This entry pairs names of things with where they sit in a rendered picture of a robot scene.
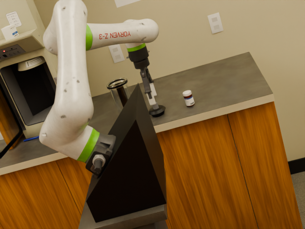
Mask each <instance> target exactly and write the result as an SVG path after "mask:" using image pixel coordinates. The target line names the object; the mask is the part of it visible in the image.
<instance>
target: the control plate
mask: <svg viewBox="0 0 305 229"><path fill-rule="evenodd" d="M11 48H13V49H12V50H11ZM4 50H5V52H4ZM17 51H19V52H17ZM13 52H14V53H13ZM22 53H25V51H24V50H23V49H22V48H21V47H20V46H19V45H18V44H16V45H13V46H10V47H7V48H4V49H1V50H0V57H1V58H0V60H3V59H6V58H9V57H12V56H15V55H19V54H22ZM9 54H10V55H9ZM3 55H7V57H4V56H3Z"/></svg>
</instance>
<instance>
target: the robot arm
mask: <svg viewBox="0 0 305 229"><path fill-rule="evenodd" d="M87 17H88V11H87V8H86V5H85V4H84V2H83V1H82V0H59V1H58V2H57V3H56V4H55V6H54V11H53V15H52V19H51V21H50V24H49V25H48V27H47V29H46V31H45V32H44V35H43V44H44V46H45V48H46V49H47V51H49V52H50V53H52V54H54V55H58V73H57V85H56V93H55V100H54V104H53V106H52V108H51V110H50V112H49V114H48V116H47V117H46V119H45V121H44V123H43V125H42V127H41V130H40V134H39V140H40V142H41V143H42V144H44V145H46V146H48V147H50V148H52V149H54V150H56V151H58V152H60V153H62V154H64V155H66V156H68V157H70V158H73V159H74V160H77V161H81V162H84V163H86V166H85V168H86V169H87V170H88V171H90V172H91V173H93V176H92V177H93V178H96V179H98V177H99V176H100V174H101V172H102V171H103V169H104V167H105V165H106V164H107V162H108V160H109V158H110V156H111V154H112V153H113V151H112V150H113V147H114V144H115V141H116V136H114V135H106V134H102V133H100V132H98V131H96V130H95V129H94V128H92V127H90V126H88V123H89V122H90V120H91V118H92V116H93V111H94V107H93V102H92V97H91V93H90V88H89V80H88V73H87V63H86V51H88V50H93V49H97V48H101V47H105V46H110V45H118V44H125V45H126V48H127V51H128V57H126V58H127V59H130V60H131V62H133V63H134V67H135V69H140V75H141V78H142V81H143V85H144V89H145V94H147V97H148V101H149V103H150V105H155V104H156V101H155V99H154V96H157V94H156V91H155V88H154V85H153V83H154V81H152V78H151V76H150V73H149V70H148V66H149V65H150V63H149V60H148V56H149V54H148V53H149V52H150V51H148V50H147V47H146V44H145V43H151V42H153V41H154V40H155V39H156V38H157V37H158V34H159V27H158V25H157V23H156V22H155V21H153V20H152V19H142V20H132V19H129V20H126V21H124V22H123V23H116V24H91V23H87Z"/></svg>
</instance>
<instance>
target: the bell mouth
mask: <svg viewBox="0 0 305 229"><path fill-rule="evenodd" d="M44 62H46V61H45V58H44V57H43V56H38V57H34V58H32V59H28V60H25V61H21V62H19V63H18V71H24V70H29V69H32V68H34V67H36V66H39V65H41V64H43V63H44Z"/></svg>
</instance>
